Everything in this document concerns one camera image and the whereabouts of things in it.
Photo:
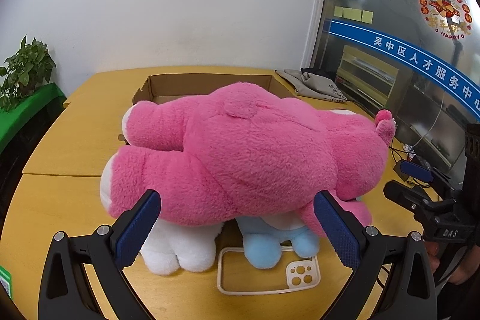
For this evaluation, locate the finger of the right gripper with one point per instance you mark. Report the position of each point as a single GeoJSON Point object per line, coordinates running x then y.
{"type": "Point", "coordinates": [415, 171]}
{"type": "Point", "coordinates": [400, 194]}

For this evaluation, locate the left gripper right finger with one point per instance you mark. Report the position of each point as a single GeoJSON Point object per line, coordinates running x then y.
{"type": "Point", "coordinates": [398, 265]}

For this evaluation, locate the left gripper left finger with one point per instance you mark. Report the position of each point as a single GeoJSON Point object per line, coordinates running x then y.
{"type": "Point", "coordinates": [66, 292]}

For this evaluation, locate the white plush toy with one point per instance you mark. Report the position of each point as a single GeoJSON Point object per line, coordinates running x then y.
{"type": "Point", "coordinates": [170, 247]}

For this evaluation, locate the light blue plush toy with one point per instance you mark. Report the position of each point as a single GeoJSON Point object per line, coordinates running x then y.
{"type": "Point", "coordinates": [262, 238]}

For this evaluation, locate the pink plush bear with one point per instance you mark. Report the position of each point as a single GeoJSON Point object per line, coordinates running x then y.
{"type": "Point", "coordinates": [338, 151]}

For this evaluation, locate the cream phone case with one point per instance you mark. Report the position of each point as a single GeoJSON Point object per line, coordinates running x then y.
{"type": "Point", "coordinates": [237, 277]}

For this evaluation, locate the blue banner strip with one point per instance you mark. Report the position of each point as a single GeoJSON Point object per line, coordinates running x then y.
{"type": "Point", "coordinates": [448, 78]}

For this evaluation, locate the grey folded cloth bag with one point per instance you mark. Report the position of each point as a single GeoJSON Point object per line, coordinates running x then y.
{"type": "Point", "coordinates": [311, 85]}

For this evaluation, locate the round new year sticker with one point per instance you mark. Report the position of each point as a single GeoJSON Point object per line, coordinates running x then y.
{"type": "Point", "coordinates": [451, 19]}

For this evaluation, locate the yellow sticky notes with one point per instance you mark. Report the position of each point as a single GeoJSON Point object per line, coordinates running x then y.
{"type": "Point", "coordinates": [359, 15]}

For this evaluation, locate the green covered side table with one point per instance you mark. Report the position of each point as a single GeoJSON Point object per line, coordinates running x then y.
{"type": "Point", "coordinates": [12, 121]}

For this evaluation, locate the brown cardboard box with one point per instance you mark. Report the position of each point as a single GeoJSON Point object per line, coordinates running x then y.
{"type": "Point", "coordinates": [176, 87]}

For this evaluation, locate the green potted plant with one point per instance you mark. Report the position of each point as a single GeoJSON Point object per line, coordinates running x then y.
{"type": "Point", "coordinates": [24, 72]}

